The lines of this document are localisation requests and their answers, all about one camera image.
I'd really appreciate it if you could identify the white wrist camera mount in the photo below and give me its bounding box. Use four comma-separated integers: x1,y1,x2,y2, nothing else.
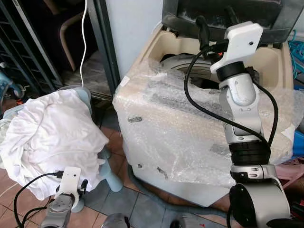
210,21,264,73
56,167,83,198

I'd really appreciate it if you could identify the dark grey washer lid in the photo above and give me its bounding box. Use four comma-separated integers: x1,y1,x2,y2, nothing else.
162,0,304,44

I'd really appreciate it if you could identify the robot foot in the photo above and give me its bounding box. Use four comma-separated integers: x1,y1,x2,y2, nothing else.
102,213,130,228
170,218,201,228

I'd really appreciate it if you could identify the clear bubble wrap sheet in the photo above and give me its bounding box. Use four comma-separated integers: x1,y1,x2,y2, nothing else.
113,59,304,185

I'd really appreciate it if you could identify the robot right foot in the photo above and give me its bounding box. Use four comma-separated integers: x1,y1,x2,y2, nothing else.
170,218,201,228

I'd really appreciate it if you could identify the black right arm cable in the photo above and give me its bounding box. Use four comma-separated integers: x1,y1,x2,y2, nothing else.
184,44,279,149

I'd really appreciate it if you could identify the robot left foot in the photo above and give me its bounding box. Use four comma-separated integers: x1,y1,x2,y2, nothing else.
102,213,130,228

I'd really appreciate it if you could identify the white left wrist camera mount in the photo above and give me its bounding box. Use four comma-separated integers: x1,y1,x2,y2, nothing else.
56,167,83,198

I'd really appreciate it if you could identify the light blue plastic stool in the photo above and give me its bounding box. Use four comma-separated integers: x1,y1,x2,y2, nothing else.
56,85,125,212

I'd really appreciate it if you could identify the blue plastic basin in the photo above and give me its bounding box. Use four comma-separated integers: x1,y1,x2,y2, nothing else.
292,129,304,158

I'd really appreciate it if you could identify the dark metal shelf post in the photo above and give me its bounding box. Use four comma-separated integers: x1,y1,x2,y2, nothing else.
87,0,120,96

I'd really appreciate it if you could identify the teal plastic clothes hanger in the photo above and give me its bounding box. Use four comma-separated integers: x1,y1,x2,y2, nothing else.
287,30,304,80

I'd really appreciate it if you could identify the white hanging cable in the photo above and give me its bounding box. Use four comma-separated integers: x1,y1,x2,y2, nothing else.
79,0,90,87

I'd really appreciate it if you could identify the white shirt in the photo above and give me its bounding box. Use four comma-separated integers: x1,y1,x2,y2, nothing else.
0,89,110,200

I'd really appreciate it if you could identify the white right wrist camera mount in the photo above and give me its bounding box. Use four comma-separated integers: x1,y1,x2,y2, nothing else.
210,21,264,73

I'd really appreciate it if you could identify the bent wooden chair frame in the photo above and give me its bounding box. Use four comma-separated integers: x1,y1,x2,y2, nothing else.
59,11,98,73

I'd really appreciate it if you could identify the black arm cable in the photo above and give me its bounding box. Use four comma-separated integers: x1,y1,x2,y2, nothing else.
184,44,279,149
13,171,65,228

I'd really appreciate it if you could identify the pink plastic stool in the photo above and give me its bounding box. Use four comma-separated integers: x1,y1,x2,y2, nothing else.
275,159,304,187

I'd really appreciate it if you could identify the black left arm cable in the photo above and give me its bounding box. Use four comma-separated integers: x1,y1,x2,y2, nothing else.
13,171,65,228

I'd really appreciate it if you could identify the beige top-loading washing machine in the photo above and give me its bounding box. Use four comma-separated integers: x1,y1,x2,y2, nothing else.
113,24,297,208

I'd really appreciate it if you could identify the black metal rack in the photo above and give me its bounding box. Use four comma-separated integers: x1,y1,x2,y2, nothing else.
0,0,63,96

